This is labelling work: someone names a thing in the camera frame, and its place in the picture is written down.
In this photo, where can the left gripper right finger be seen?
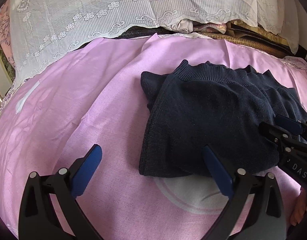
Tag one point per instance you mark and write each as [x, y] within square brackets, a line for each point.
[266, 217]

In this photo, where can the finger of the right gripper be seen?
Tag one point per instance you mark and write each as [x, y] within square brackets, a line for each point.
[288, 124]

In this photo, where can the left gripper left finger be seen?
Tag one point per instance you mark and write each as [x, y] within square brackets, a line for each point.
[37, 216]

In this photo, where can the navy school cardigan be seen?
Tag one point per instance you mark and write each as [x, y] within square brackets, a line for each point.
[211, 105]

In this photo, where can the person's right hand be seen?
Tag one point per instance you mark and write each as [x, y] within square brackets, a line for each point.
[300, 208]

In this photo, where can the pink bed sheet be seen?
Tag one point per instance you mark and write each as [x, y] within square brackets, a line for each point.
[93, 96]

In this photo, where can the woven bamboo mat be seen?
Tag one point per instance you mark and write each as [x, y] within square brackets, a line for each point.
[238, 32]

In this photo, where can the white lace cover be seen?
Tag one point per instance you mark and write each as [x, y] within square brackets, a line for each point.
[43, 31]

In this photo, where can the pink floral pillow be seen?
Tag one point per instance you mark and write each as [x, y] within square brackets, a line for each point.
[5, 32]

